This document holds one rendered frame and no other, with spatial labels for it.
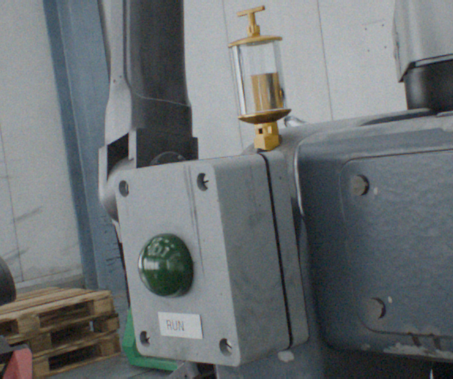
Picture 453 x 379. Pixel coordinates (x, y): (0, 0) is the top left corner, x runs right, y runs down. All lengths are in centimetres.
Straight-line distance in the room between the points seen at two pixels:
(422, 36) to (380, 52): 647
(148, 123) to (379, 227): 38
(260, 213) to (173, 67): 40
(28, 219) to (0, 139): 77
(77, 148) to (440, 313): 902
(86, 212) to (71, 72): 132
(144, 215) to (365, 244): 10
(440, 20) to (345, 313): 17
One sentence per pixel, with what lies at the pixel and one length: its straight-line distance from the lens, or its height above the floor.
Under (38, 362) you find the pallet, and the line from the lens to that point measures 630.
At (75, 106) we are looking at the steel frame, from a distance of 940.
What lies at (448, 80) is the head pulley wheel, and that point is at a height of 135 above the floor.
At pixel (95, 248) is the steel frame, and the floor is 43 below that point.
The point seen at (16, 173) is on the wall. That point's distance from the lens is 911.
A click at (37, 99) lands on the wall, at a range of 929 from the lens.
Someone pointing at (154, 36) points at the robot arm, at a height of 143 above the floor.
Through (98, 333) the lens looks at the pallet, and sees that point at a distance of 658.
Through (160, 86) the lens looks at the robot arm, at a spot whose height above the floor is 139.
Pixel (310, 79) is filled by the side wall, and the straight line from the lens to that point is 746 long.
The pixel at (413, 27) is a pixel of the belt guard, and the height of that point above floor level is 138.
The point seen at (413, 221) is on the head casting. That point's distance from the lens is 42.
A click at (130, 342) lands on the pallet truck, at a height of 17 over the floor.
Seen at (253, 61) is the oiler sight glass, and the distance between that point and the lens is 51.
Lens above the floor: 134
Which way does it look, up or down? 3 degrees down
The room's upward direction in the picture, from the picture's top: 8 degrees counter-clockwise
